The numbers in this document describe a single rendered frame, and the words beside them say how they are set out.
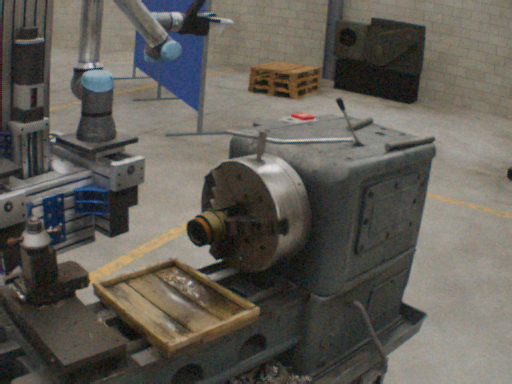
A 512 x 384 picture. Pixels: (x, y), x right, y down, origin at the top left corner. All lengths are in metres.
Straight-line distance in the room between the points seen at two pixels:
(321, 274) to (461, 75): 9.88
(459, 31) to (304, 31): 3.42
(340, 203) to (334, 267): 0.19
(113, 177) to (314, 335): 0.81
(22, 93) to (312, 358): 1.26
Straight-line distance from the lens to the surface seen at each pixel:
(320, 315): 1.70
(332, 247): 1.59
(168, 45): 2.00
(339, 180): 1.52
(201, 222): 1.46
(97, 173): 1.96
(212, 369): 1.53
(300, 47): 12.29
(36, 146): 1.95
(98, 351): 1.20
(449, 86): 11.40
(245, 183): 1.53
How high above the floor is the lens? 1.69
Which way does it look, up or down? 20 degrees down
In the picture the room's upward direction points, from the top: 5 degrees clockwise
